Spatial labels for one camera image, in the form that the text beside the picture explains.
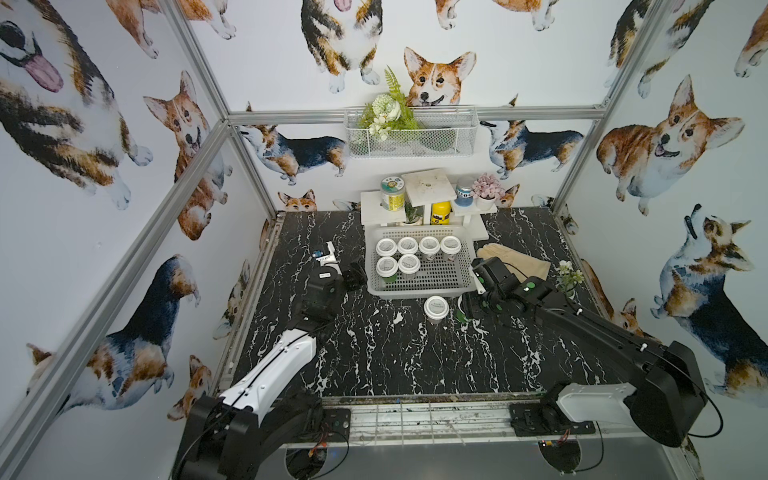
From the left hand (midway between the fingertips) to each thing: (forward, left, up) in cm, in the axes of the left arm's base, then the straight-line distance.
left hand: (349, 253), depth 83 cm
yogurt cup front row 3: (+13, -31, -13) cm, 36 cm away
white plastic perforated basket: (+6, -21, -14) cm, 26 cm away
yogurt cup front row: (+13, -17, -14) cm, 25 cm away
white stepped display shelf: (+24, -21, +1) cm, 32 cm away
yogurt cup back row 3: (-10, -24, -14) cm, 30 cm away
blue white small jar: (+23, -35, 0) cm, 42 cm away
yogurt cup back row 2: (+6, -17, -14) cm, 22 cm away
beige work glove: (+9, -57, -22) cm, 62 cm away
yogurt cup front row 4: (+4, -10, -13) cm, 17 cm away
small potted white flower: (-2, -66, -12) cm, 67 cm away
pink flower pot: (+20, -41, +4) cm, 46 cm away
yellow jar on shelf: (+26, -29, -12) cm, 41 cm away
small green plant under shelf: (+27, -19, -13) cm, 35 cm away
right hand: (-10, -35, -7) cm, 37 cm away
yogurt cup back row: (+12, -9, -14) cm, 21 cm away
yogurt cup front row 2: (+13, -24, -14) cm, 31 cm away
